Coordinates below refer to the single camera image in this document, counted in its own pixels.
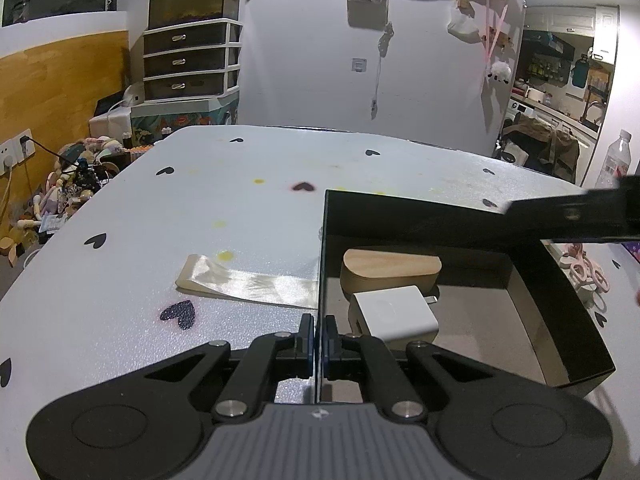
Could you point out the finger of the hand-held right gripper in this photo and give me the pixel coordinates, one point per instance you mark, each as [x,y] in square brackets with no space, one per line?
[575,212]

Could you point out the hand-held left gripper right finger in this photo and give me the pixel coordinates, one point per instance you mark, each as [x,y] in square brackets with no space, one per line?
[331,347]

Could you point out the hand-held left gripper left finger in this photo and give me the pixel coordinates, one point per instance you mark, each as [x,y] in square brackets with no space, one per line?
[306,347]

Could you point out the pink plastic scissors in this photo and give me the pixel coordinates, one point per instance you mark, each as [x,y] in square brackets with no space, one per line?
[580,270]

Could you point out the black storage box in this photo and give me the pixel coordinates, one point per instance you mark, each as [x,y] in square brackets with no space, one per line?
[410,220]

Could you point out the clear plastic water bottle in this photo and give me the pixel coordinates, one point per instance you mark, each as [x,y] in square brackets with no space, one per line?
[615,160]

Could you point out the white square charger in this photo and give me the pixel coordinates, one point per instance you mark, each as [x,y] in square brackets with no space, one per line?
[390,315]

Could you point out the purple patterned item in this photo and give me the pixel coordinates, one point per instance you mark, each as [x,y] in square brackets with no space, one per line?
[632,251]

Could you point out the brown jacket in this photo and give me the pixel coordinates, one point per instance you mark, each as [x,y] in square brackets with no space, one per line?
[545,145]

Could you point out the shiny cream ribbon strip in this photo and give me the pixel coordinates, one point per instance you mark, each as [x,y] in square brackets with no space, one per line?
[240,282]

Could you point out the oval wooden case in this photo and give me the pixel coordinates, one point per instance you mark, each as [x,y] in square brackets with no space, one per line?
[390,265]

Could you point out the white washing machine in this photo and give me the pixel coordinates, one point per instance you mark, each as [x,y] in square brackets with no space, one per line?
[517,115]

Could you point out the teal hanging bottle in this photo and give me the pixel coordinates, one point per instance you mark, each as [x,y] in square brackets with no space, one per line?
[581,72]

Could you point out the white plush sheep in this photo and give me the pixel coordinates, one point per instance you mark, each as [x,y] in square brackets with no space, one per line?
[497,72]

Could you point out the pink hanging sticks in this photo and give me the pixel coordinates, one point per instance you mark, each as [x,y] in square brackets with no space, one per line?
[495,35]

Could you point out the hanging white bag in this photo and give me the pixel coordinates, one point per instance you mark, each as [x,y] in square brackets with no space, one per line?
[462,27]

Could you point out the teal patterned cabinet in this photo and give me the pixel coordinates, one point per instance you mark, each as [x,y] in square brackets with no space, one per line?
[175,120]

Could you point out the pile of plush toys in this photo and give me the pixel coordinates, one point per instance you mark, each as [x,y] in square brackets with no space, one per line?
[75,175]

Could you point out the white box appliance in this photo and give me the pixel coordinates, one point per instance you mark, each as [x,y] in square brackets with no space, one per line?
[112,125]

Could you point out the small white device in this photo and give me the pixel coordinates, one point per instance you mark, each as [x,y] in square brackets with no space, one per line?
[134,96]

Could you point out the white plastic drawer unit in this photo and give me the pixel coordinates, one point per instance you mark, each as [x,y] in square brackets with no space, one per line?
[182,62]

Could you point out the black tablet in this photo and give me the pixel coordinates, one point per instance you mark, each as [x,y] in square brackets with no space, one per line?
[107,105]

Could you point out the glass fish tank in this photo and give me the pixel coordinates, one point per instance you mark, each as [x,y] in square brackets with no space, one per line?
[190,5]

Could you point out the white kitchen wall cabinets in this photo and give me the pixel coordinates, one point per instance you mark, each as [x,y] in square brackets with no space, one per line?
[570,20]

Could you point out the grey wall switch plate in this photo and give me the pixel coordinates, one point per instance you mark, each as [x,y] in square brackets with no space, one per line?
[359,65]

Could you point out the white wall socket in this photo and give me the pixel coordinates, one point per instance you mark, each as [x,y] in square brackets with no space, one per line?
[10,152]

